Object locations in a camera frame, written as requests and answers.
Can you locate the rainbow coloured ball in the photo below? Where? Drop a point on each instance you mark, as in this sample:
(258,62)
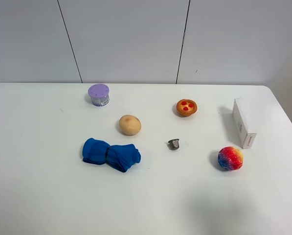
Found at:
(230,158)

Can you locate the blue bundled cloth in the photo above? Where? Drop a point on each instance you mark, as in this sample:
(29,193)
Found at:
(119,157)

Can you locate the toy fruit tart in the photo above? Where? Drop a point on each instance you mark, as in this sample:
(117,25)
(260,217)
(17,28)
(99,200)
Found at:
(186,107)

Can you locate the purple lidded round container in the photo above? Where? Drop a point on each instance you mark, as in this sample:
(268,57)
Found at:
(99,94)

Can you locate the white cardboard box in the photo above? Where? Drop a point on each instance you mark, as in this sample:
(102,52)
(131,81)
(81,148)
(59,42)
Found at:
(244,122)

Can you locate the small grey metal cup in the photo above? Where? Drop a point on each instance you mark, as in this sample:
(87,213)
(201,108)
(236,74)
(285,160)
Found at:
(173,144)

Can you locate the beige potato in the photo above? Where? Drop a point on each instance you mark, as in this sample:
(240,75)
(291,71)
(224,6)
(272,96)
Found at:
(129,125)

